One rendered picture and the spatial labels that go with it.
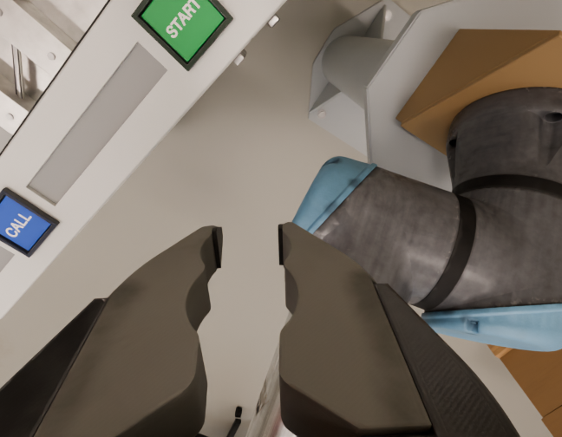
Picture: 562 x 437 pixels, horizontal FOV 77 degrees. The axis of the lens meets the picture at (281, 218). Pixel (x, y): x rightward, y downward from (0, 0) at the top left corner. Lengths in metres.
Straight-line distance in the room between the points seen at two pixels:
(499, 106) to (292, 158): 1.03
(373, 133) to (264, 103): 0.84
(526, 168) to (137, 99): 0.35
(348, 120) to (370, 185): 1.04
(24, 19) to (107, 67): 0.10
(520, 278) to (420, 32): 0.30
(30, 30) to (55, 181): 0.14
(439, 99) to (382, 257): 0.22
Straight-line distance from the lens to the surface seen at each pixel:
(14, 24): 0.44
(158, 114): 0.34
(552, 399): 2.04
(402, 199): 0.31
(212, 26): 0.32
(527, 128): 0.40
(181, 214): 1.49
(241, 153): 1.35
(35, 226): 0.43
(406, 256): 0.31
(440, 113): 0.45
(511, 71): 0.41
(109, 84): 0.35
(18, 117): 0.46
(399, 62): 0.50
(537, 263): 0.35
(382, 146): 0.51
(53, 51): 0.42
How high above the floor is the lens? 1.28
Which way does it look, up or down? 61 degrees down
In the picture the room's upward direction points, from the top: 173 degrees clockwise
